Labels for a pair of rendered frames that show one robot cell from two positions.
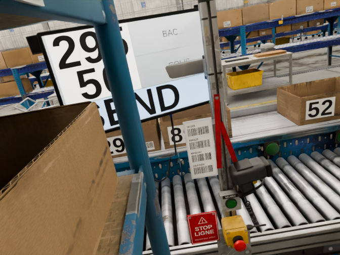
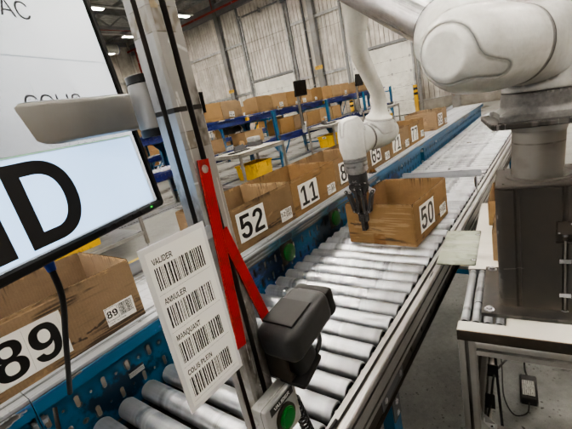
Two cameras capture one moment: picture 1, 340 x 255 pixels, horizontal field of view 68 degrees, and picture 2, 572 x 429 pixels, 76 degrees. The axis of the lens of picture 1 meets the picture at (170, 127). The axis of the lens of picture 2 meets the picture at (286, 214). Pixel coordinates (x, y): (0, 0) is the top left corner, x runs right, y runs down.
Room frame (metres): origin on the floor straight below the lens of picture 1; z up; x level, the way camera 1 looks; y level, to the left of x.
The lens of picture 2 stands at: (0.37, 0.14, 1.35)
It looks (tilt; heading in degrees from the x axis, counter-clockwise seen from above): 16 degrees down; 307
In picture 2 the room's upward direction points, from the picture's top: 12 degrees counter-clockwise
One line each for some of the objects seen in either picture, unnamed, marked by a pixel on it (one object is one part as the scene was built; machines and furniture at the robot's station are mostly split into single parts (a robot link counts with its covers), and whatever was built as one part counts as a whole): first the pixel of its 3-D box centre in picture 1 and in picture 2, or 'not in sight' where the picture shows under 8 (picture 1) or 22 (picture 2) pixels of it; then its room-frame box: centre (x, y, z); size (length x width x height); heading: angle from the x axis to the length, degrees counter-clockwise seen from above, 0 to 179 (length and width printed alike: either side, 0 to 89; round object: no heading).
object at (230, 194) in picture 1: (229, 200); (278, 413); (0.68, -0.15, 0.95); 0.07 x 0.03 x 0.07; 89
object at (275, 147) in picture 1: (272, 149); not in sight; (1.21, -0.53, 0.81); 0.07 x 0.01 x 0.07; 89
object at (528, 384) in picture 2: not in sight; (529, 389); (0.45, -1.37, 0.02); 0.15 x 0.06 x 0.03; 94
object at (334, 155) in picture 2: not in sight; (329, 169); (1.40, -1.70, 0.96); 0.39 x 0.29 x 0.17; 89
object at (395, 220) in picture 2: not in sight; (398, 208); (0.91, -1.37, 0.83); 0.39 x 0.29 x 0.17; 85
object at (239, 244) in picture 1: (239, 243); not in sight; (0.61, -0.15, 0.84); 0.04 x 0.04 x 0.04; 89
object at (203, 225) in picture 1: (212, 226); not in sight; (0.69, -0.08, 0.85); 0.16 x 0.01 x 0.13; 89
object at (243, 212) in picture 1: (234, 197); (212, 420); (0.98, -0.24, 0.72); 0.52 x 0.05 x 0.05; 179
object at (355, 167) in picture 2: not in sight; (356, 165); (0.98, -1.16, 1.08); 0.09 x 0.09 x 0.06
